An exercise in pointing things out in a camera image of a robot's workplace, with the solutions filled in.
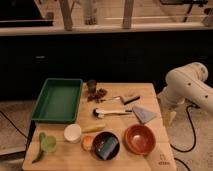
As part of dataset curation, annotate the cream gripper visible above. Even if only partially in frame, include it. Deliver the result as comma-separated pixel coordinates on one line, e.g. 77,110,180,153
157,93,177,126

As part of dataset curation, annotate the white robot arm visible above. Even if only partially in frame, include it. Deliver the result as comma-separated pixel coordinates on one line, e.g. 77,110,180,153
157,62,213,126

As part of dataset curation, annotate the green plastic tray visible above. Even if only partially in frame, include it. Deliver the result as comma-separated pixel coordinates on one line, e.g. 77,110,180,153
31,78,83,124

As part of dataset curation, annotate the blue grey folded cloth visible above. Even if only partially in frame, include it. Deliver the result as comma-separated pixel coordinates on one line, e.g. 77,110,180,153
132,106,156,124

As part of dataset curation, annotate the orange red bowl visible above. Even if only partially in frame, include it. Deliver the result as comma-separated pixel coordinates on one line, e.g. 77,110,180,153
123,124,156,155

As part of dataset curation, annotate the blue sponge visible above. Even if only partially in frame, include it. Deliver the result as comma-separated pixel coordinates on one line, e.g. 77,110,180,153
99,137,119,160

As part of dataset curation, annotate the brown crumpled object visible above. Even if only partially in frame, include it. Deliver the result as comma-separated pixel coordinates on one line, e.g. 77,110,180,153
87,88,107,103

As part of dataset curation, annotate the black bowl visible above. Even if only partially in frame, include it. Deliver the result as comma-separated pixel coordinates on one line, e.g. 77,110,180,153
92,132,120,161

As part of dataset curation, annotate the dark brown cup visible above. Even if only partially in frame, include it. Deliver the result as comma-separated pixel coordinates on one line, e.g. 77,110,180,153
87,80,97,93

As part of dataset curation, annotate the white cup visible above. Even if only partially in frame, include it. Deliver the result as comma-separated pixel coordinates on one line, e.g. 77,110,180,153
64,124,82,143

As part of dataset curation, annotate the light green cup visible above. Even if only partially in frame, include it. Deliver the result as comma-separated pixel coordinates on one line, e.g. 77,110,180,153
42,136,56,153

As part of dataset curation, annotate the green chili pepper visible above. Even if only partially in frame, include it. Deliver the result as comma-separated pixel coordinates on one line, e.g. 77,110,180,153
32,132,46,163

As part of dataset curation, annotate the black power cable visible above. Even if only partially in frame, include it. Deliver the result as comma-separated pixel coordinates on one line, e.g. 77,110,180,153
169,104,198,154

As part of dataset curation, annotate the small black handled brush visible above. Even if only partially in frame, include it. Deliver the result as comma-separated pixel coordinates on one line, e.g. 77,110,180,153
109,95,140,105

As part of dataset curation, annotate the black cable at left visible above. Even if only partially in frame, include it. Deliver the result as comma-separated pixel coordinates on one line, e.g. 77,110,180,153
0,109,29,139

